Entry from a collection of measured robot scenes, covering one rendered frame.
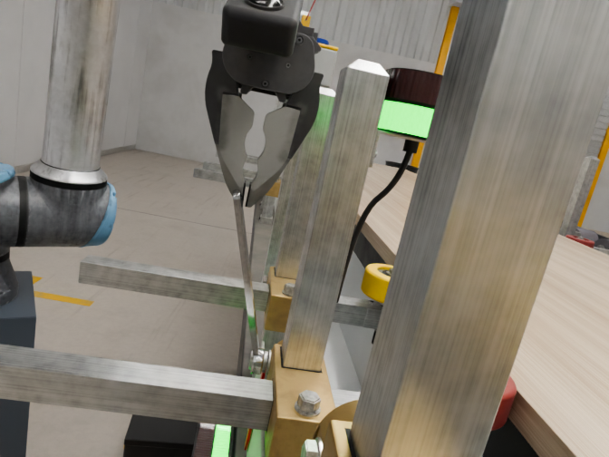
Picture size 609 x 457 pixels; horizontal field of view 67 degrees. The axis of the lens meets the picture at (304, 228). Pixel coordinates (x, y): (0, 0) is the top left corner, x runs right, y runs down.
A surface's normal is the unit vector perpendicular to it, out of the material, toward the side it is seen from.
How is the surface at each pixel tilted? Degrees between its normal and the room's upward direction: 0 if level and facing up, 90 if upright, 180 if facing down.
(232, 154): 91
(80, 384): 90
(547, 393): 0
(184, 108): 90
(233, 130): 91
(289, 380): 0
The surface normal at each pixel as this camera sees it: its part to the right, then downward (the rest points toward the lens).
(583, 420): 0.20, -0.95
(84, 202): 0.77, 0.38
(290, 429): 0.08, 0.25
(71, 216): 0.50, 0.37
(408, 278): -0.98, -0.18
